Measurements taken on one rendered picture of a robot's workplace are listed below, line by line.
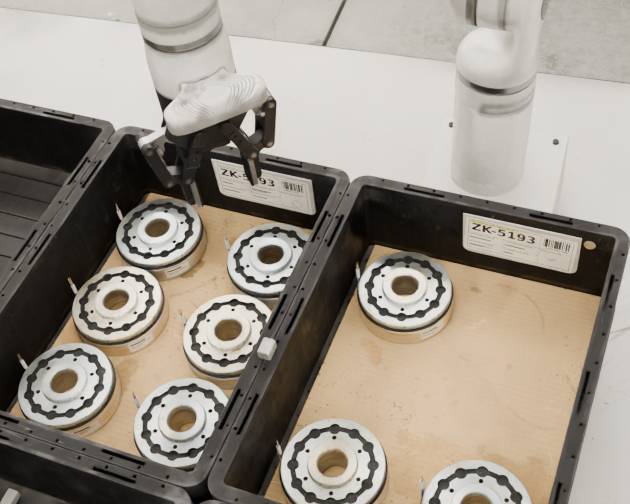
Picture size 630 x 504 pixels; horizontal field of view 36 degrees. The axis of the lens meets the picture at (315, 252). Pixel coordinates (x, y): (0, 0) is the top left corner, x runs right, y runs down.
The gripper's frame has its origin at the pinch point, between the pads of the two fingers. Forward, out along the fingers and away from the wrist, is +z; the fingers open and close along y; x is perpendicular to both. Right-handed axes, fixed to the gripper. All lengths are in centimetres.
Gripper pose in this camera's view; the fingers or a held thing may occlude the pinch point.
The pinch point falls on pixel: (222, 181)
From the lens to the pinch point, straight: 98.5
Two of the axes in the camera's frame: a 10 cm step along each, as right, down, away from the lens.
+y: -9.0, 3.9, -1.9
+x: 4.2, 6.7, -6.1
